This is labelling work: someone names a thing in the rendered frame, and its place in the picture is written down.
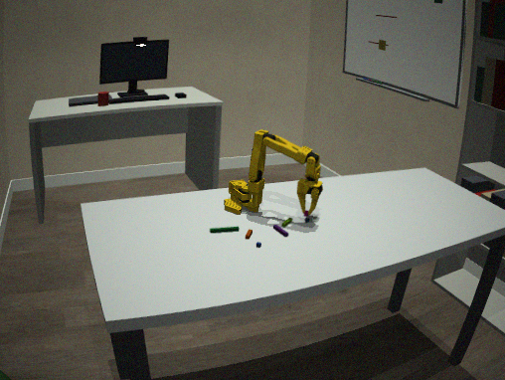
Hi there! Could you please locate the lime green rod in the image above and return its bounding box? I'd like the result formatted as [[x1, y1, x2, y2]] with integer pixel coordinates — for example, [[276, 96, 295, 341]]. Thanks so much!
[[281, 218, 292, 228]]

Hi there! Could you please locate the purple rod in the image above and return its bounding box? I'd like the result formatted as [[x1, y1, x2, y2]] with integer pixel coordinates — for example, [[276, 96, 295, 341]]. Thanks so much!
[[273, 225, 288, 237]]

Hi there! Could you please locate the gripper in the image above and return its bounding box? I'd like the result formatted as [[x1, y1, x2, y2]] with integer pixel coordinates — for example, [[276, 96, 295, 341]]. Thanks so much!
[[297, 178, 323, 215]]

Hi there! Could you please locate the dark green rod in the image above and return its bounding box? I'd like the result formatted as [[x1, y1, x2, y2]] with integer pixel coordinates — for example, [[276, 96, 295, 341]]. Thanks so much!
[[210, 227, 240, 233]]

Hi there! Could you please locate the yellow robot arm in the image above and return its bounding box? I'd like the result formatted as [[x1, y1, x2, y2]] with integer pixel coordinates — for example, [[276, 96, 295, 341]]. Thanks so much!
[[224, 129, 321, 215]]

